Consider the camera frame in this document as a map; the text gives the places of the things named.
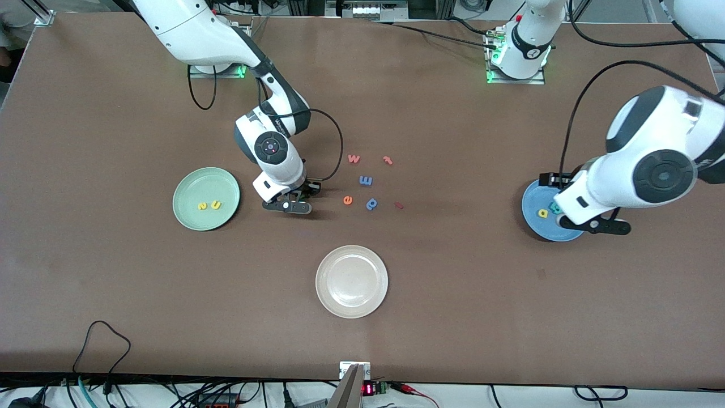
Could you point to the blue plate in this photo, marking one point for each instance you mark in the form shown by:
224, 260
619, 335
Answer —
538, 228

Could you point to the red letter w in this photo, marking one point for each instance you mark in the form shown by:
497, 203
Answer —
353, 158

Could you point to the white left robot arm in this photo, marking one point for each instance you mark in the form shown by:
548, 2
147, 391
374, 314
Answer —
651, 164

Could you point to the beige plate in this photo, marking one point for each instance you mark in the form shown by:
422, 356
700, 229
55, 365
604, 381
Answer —
351, 281

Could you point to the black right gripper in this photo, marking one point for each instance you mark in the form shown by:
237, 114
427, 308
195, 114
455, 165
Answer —
311, 186

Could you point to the red digit display module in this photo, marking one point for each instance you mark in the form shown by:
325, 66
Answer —
368, 389

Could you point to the metal table corner bracket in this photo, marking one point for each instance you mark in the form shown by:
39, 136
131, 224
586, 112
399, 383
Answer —
44, 18

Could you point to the grey box with lights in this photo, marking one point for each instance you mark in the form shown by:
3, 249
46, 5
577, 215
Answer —
365, 10

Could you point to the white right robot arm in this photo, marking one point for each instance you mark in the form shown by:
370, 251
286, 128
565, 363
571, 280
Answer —
192, 34

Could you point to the blue letter p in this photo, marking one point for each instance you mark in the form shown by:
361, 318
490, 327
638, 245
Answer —
372, 203

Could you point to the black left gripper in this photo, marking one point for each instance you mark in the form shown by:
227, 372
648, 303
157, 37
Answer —
548, 180

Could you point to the grey metal camera bracket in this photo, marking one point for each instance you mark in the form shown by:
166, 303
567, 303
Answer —
351, 391

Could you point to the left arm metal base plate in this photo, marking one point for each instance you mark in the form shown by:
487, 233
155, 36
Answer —
515, 81

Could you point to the light green plate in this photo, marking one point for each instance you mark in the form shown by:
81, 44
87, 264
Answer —
198, 184

